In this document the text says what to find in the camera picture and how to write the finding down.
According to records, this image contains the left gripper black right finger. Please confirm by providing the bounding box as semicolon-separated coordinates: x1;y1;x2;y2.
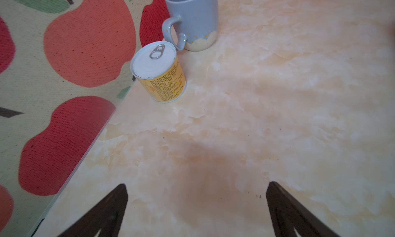
266;181;338;237

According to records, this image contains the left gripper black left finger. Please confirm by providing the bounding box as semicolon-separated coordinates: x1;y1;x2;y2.
60;184;128;237

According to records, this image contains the blue grey mug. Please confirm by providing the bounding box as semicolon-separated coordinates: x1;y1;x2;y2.
162;0;219;52

